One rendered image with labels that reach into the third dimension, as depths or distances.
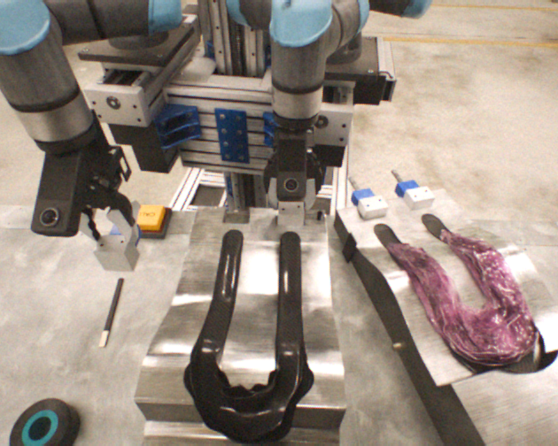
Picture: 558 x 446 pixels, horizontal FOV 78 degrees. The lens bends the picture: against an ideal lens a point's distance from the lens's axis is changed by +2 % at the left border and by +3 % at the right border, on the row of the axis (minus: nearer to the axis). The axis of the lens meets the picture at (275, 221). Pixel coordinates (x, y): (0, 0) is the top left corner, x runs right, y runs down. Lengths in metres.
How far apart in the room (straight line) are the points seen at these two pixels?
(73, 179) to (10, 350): 0.39
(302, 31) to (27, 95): 0.31
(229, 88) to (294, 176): 0.51
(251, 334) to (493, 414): 0.32
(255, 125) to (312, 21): 0.55
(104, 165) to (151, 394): 0.31
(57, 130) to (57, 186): 0.07
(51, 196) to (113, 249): 0.16
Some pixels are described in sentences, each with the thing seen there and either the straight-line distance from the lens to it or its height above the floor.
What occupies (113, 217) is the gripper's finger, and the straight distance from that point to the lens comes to 0.57.
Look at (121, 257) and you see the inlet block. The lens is 0.62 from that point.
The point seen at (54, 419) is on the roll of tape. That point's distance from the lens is 0.65.
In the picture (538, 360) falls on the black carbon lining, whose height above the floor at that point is 0.87.
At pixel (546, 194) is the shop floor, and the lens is 2.55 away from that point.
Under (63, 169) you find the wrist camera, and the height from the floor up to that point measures 1.12.
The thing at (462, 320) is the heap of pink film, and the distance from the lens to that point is 0.62.
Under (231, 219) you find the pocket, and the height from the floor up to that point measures 0.86.
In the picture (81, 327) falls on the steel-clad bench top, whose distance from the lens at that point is 0.74.
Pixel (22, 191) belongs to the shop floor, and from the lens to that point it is 2.51.
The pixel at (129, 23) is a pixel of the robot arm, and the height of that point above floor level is 1.23.
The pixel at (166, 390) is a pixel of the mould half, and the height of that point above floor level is 0.93.
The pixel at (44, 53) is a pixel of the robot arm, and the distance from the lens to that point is 0.45.
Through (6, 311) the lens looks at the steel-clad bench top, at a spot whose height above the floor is 0.80.
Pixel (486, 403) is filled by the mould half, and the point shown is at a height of 0.91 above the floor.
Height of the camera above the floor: 1.39
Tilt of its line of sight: 48 degrees down
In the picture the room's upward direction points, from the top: straight up
